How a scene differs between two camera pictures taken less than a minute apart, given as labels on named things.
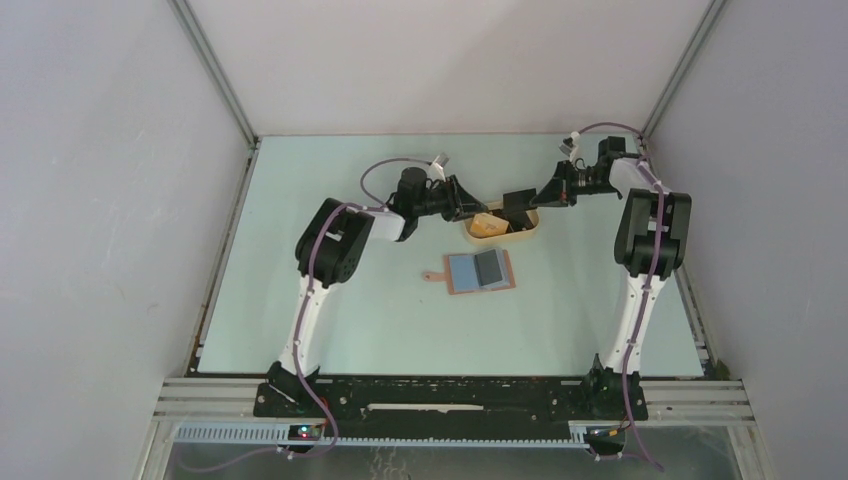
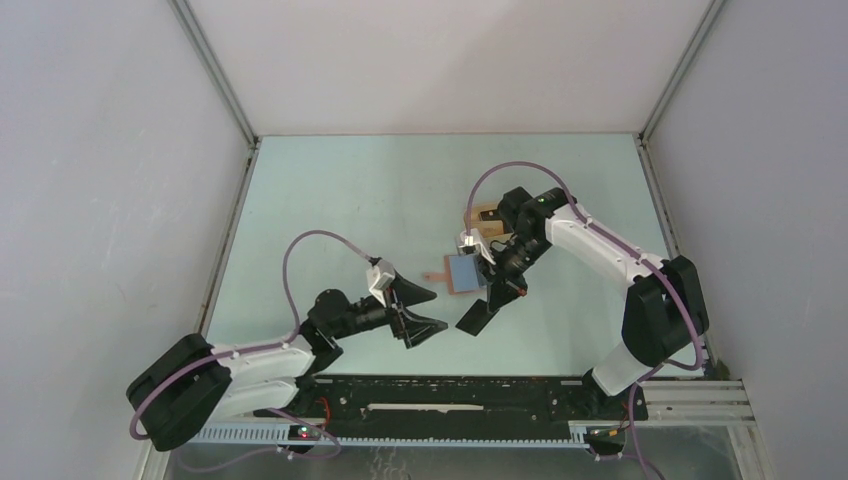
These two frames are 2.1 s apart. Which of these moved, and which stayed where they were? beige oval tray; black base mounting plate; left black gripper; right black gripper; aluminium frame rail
Moved: right black gripper; left black gripper
Stayed: aluminium frame rail; beige oval tray; black base mounting plate
